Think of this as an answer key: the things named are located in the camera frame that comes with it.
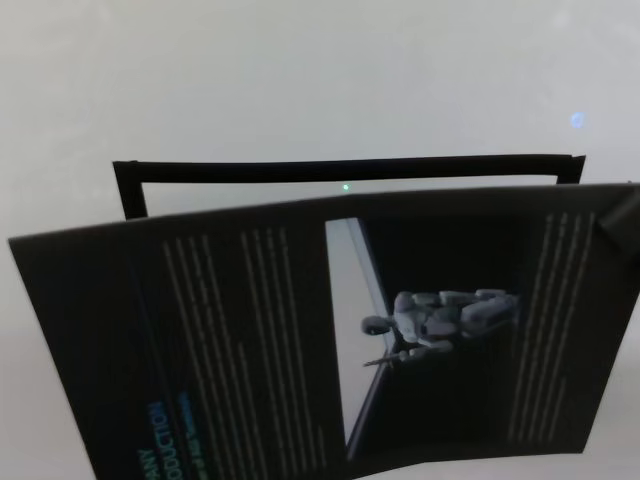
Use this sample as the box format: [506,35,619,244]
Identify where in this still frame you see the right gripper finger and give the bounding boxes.
[594,187,640,281]

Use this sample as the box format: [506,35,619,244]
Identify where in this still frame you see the black company introduction poster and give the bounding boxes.
[7,182,640,480]

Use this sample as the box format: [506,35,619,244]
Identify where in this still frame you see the black tape frame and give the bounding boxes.
[112,153,587,221]

